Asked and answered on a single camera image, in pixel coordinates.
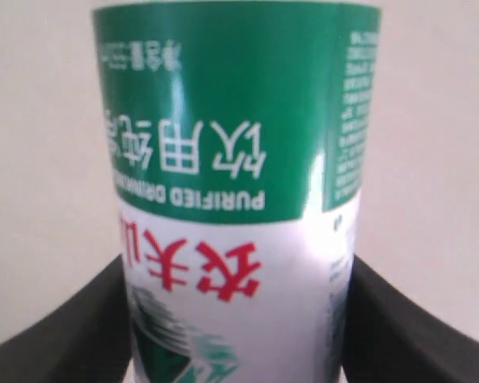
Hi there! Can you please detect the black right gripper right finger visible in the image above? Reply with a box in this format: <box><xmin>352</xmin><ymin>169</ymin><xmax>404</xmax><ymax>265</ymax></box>
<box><xmin>342</xmin><ymin>257</ymin><xmax>479</xmax><ymax>383</ymax></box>

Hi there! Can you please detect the green white label water bottle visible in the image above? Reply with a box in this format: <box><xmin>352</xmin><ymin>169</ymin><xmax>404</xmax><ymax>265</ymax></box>
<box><xmin>92</xmin><ymin>1</ymin><xmax>382</xmax><ymax>382</ymax></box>

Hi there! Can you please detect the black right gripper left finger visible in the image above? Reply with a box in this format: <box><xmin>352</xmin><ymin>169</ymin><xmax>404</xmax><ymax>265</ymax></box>
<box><xmin>0</xmin><ymin>257</ymin><xmax>131</xmax><ymax>382</ymax></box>

